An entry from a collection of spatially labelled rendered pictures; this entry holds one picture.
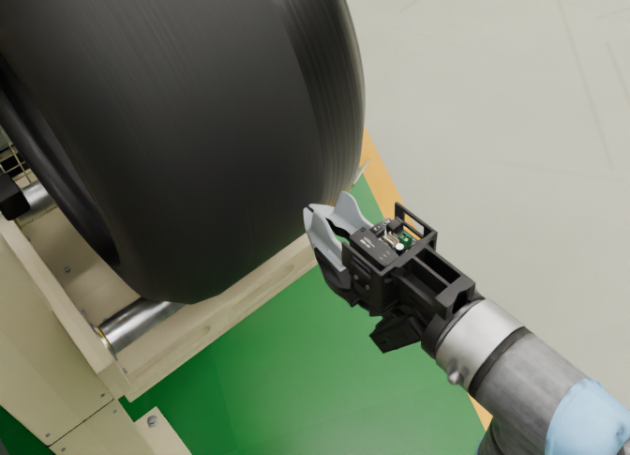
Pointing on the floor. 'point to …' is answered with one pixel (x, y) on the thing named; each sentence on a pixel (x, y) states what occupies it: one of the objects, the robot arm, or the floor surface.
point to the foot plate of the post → (160, 434)
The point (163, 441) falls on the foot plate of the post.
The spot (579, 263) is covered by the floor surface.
